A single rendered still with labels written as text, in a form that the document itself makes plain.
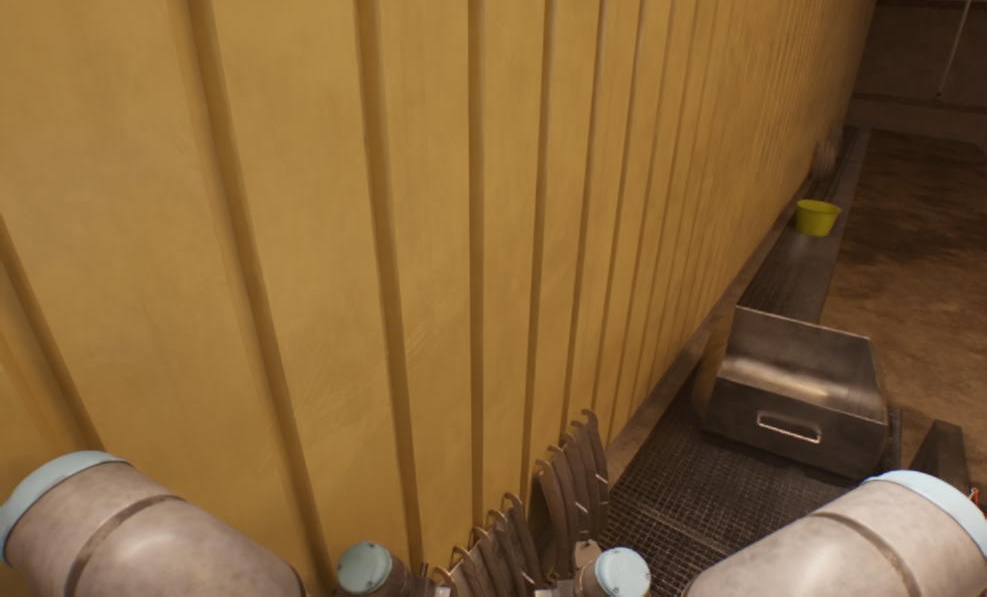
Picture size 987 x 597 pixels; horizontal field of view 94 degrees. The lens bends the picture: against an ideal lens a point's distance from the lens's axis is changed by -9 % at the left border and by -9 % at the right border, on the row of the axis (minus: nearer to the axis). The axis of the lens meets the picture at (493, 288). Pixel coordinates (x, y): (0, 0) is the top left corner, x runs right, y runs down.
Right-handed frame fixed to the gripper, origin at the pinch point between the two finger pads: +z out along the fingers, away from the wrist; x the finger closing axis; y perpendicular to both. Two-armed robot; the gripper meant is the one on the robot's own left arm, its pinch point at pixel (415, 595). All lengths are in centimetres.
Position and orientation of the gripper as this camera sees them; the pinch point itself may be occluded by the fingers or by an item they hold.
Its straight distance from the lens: 131.8
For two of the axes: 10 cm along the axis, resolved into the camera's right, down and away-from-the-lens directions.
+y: 1.3, -7.7, 6.2
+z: 1.7, 6.4, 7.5
